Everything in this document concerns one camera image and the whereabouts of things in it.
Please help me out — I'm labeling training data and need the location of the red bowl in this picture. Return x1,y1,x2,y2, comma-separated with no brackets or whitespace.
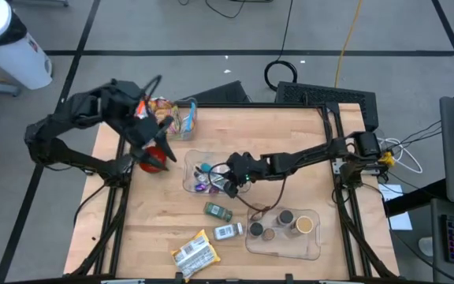
139,145,168,174

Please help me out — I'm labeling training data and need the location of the everything bagel seasoning jar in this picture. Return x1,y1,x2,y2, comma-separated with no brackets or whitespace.
212,222,244,242

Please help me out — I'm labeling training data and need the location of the white cable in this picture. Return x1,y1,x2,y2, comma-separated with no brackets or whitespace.
376,136,424,175

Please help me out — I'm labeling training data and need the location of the black hanging cable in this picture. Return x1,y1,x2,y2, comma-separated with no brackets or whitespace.
263,0,299,92

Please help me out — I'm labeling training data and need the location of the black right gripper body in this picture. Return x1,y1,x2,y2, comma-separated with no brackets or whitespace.
226,151,271,185

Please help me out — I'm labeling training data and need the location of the white trash can black liner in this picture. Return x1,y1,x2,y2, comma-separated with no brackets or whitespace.
0,0,54,91

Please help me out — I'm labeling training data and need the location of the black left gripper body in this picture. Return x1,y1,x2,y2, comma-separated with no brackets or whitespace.
124,114,176,153

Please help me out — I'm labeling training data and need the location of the blue ramen packet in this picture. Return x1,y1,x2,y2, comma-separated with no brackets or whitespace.
180,100,198,134

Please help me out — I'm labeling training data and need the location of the purple label spice jar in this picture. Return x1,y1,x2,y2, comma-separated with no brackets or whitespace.
248,221,265,238

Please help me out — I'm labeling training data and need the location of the yellow ramen packet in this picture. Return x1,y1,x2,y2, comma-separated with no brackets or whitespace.
169,229,221,283

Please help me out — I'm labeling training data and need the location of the white paper sheet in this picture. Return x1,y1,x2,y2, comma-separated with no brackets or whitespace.
377,183,413,232

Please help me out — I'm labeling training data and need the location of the green spice jar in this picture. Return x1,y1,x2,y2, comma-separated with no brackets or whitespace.
203,201,234,223

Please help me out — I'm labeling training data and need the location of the black computer box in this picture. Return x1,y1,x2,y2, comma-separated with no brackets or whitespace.
190,80,251,104

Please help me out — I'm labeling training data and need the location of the tan top spice jar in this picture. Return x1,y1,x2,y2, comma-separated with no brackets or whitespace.
289,215,315,237

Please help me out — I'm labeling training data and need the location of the black floor cable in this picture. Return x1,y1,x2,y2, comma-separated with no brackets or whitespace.
204,0,248,20

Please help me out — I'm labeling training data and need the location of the yellow hanging cable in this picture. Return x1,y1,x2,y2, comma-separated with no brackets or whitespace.
333,0,365,88

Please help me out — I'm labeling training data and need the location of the brown spice pouch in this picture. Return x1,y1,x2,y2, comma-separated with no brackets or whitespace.
250,207,274,223

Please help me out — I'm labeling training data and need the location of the clear plastic bin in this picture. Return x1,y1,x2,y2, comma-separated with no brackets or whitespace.
244,203,322,261
142,97,199,142
182,149,255,197

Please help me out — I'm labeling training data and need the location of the chili ramen packet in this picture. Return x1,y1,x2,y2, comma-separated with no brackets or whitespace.
150,98,183,137

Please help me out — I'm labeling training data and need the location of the silver spoon rainbow handle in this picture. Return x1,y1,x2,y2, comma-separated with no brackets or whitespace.
195,170,228,186

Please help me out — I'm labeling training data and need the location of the orange label spice jar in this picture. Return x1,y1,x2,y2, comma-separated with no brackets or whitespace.
276,209,295,228

